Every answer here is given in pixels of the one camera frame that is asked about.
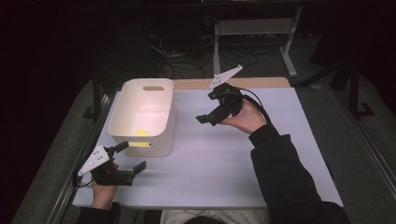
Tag aluminium rail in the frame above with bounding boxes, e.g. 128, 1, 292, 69
46, 92, 117, 224
334, 90, 396, 200

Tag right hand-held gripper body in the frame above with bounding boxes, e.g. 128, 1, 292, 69
207, 63, 244, 123

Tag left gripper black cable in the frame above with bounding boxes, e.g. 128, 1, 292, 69
72, 155, 95, 189

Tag white plastic bin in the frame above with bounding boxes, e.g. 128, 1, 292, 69
107, 77, 176, 158

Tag person's left hand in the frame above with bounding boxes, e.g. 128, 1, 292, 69
91, 161, 121, 210

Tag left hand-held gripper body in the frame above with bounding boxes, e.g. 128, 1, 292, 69
77, 145, 136, 187

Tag yellow shuttlecock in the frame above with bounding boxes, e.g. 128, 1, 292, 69
128, 128, 153, 148

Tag black metal stand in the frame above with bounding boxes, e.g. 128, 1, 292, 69
295, 60, 376, 121
81, 69, 106, 123

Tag black floor cables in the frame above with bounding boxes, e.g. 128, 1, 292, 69
145, 18, 261, 80

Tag white metal desk frame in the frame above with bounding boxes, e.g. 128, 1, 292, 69
212, 6, 304, 78

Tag person's right hand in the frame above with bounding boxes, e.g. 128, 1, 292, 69
220, 98, 268, 135

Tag person's white shirt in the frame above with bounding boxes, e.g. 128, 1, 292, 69
160, 208, 271, 224

